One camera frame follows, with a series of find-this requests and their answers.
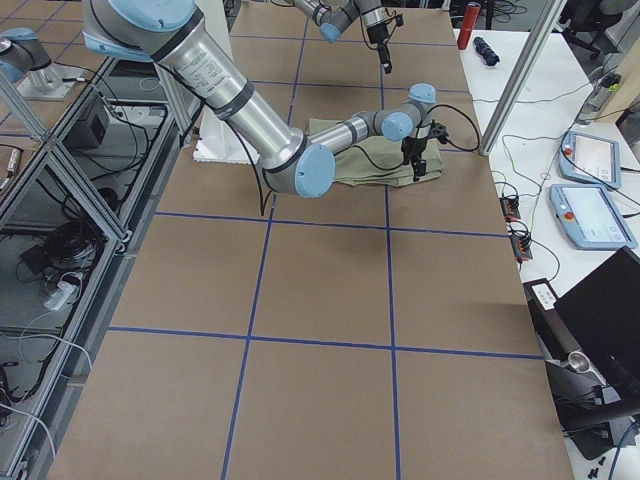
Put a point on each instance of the white camera pedestal column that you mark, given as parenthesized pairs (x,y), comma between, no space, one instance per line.
(217,143)

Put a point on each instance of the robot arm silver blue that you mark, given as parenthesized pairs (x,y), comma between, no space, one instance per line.
(173,35)
(332,22)

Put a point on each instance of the olive green long-sleeve shirt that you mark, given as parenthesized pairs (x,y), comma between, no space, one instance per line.
(377,160)

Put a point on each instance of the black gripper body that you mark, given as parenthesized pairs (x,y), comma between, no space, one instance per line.
(413,148)
(376,36)

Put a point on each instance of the far blue teach pendant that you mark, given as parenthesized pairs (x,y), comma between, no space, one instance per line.
(589,159)

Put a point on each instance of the orange black connector module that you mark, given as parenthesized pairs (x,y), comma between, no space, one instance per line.
(510,207)

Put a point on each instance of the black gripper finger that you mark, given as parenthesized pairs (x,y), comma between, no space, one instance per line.
(419,169)
(384,57)

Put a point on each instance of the near blue teach pendant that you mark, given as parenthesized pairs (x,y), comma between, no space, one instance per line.
(589,217)

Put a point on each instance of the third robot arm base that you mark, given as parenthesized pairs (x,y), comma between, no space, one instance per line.
(26,63)

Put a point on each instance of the black power adapter box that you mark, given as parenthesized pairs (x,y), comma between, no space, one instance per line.
(89,130)

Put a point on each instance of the blue teach pendant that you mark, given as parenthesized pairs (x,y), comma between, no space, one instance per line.
(589,159)
(589,217)

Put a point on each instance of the red cylinder tube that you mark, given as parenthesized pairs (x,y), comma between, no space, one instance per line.
(469,19)

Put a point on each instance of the folded dark blue umbrella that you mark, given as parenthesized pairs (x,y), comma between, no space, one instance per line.
(485,51)

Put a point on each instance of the aluminium frame post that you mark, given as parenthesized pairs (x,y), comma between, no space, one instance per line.
(532,48)

